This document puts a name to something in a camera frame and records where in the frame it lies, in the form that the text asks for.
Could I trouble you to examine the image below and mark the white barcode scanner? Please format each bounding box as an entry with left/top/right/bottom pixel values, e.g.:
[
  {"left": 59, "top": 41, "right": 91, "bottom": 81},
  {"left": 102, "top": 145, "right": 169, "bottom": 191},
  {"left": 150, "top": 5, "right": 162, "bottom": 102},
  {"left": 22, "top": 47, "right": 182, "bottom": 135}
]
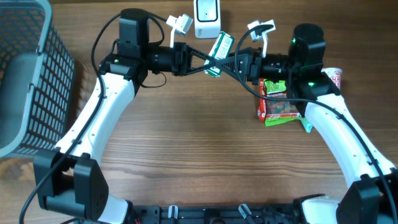
[{"left": 193, "top": 0, "right": 221, "bottom": 39}]

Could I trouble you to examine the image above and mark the right camera cable black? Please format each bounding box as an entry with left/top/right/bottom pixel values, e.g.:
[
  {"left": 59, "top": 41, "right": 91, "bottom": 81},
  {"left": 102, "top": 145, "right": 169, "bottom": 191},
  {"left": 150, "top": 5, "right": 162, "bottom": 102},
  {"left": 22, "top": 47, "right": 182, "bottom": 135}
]
[{"left": 234, "top": 24, "right": 398, "bottom": 224}]

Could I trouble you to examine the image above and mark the grey plastic shopping basket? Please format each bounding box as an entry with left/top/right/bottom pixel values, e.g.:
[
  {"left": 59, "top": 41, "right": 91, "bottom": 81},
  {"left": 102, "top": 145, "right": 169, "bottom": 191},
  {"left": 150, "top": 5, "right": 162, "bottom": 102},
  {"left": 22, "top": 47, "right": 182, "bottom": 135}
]
[{"left": 1, "top": 1, "right": 76, "bottom": 158}]

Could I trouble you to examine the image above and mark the left camera cable black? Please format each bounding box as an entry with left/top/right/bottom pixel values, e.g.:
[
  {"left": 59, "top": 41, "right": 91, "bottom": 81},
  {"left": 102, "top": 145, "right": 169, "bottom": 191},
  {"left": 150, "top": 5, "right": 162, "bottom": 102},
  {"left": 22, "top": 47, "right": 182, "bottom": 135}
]
[{"left": 18, "top": 11, "right": 169, "bottom": 224}]

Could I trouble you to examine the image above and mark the camera cable black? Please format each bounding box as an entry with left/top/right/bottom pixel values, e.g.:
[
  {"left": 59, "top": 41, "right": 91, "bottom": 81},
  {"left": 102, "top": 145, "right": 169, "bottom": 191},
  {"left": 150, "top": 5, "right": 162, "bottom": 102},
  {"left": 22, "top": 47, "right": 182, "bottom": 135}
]
[
  {"left": 234, "top": 24, "right": 398, "bottom": 224},
  {"left": 18, "top": 11, "right": 169, "bottom": 224}
]

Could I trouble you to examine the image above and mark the cup noodles container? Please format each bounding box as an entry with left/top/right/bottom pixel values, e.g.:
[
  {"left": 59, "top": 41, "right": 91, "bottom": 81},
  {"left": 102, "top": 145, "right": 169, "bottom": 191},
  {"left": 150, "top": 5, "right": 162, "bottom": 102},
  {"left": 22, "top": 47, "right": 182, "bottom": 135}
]
[{"left": 322, "top": 67, "right": 343, "bottom": 90}]

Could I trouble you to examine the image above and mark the small green box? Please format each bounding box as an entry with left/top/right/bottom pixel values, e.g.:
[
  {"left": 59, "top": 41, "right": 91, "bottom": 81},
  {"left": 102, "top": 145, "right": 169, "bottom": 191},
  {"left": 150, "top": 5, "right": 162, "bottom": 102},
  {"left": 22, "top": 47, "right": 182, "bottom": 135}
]
[{"left": 204, "top": 31, "right": 235, "bottom": 78}]

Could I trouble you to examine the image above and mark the green snack bag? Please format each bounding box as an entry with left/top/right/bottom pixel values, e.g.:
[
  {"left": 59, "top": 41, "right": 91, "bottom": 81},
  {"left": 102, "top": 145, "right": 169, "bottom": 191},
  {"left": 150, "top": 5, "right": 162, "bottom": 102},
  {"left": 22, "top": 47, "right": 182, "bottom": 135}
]
[{"left": 263, "top": 80, "right": 302, "bottom": 127}]

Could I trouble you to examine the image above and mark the red snack packet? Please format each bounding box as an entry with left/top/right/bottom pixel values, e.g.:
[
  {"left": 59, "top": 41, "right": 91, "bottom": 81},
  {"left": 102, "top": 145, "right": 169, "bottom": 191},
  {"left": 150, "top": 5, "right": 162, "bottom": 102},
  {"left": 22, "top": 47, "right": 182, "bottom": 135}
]
[{"left": 257, "top": 78, "right": 267, "bottom": 122}]

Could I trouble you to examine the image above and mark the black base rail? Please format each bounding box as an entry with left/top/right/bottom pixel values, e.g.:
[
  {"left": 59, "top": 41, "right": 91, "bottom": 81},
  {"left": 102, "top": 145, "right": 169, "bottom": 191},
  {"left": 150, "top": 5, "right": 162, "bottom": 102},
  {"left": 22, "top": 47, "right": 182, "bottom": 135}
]
[{"left": 125, "top": 203, "right": 303, "bottom": 224}]

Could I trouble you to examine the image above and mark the teal wet wipes packet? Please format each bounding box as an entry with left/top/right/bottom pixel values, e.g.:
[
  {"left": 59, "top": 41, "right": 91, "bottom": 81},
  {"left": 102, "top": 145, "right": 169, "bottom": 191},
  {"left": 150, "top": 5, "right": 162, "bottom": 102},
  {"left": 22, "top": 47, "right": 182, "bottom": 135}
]
[{"left": 300, "top": 118, "right": 313, "bottom": 133}]

